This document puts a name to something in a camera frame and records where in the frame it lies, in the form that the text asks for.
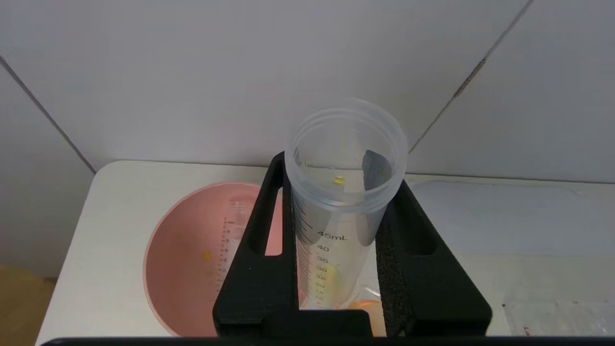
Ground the flat white sheet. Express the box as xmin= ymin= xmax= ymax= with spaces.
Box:
xmin=411 ymin=180 xmax=615 ymax=256

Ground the test tube with yellow pigment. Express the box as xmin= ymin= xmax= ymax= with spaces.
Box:
xmin=284 ymin=98 xmax=408 ymax=309

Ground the clear glass beaker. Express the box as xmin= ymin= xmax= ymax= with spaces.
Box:
xmin=355 ymin=284 xmax=387 ymax=337

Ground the clear acrylic test tube rack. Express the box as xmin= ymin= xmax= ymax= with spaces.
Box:
xmin=502 ymin=300 xmax=615 ymax=337

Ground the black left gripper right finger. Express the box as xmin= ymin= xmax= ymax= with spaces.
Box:
xmin=362 ymin=149 xmax=493 ymax=337

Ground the pink plastic bowl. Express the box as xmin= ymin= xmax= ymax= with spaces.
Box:
xmin=144 ymin=182 xmax=309 ymax=337

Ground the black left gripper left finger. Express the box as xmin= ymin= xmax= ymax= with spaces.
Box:
xmin=213 ymin=151 xmax=301 ymax=337

